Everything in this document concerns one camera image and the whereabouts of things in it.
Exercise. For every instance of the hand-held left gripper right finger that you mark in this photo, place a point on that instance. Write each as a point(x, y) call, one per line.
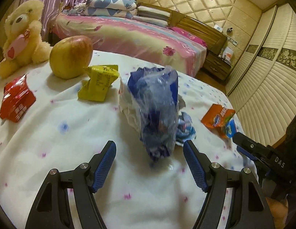
point(195, 169)

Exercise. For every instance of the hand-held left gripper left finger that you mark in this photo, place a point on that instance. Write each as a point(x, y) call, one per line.
point(103, 169)

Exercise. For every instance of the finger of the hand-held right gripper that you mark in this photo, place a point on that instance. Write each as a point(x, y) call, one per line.
point(251, 145)

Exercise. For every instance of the blue wrapper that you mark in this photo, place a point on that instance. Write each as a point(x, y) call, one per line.
point(186, 126)

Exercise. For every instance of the orange snack packet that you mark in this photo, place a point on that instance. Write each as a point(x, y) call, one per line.
point(217, 116)

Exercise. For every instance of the white plastic bag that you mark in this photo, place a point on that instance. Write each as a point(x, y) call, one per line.
point(125, 107)

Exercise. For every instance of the blue clear plastic bag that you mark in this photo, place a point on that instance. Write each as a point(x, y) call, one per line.
point(155, 105)

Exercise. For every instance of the yellow snack packet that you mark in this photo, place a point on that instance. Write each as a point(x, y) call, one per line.
point(97, 83)

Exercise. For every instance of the red snack packet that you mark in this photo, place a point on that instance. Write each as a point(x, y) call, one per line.
point(16, 100)

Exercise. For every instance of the person's right hand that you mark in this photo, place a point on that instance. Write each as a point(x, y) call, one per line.
point(277, 212)

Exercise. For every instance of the white floral blanket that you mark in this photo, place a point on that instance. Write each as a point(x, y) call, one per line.
point(66, 148)

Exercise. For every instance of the slatted sliding wardrobe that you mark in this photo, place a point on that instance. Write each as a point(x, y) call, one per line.
point(269, 88)

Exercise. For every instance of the wooden nightstand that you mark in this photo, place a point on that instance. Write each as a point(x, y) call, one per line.
point(217, 64)

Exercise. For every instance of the white papers on nightstand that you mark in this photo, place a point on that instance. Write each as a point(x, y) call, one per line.
point(226, 54)

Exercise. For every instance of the yellow red apple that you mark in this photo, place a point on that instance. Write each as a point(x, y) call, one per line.
point(69, 57)

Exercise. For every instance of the small dark figurine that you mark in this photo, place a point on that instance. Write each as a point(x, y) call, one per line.
point(229, 29)

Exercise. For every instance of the wooden headboard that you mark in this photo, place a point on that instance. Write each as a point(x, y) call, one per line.
point(200, 27)

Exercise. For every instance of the pink pillow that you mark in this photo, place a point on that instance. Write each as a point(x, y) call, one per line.
point(186, 34)

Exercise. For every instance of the bed with floral sheet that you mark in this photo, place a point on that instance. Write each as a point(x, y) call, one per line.
point(128, 38)

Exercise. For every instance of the striped folded bedding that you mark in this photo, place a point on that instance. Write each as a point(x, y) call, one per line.
point(152, 14)

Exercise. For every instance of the light purple plush toy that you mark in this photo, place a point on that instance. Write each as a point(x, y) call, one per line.
point(76, 10)

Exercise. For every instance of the heart print folded quilt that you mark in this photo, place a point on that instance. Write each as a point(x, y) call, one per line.
point(107, 2)

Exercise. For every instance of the cream teddy bear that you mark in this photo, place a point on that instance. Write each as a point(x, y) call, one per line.
point(21, 21)

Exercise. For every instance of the wall switch panel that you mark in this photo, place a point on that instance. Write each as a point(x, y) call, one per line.
point(232, 41)

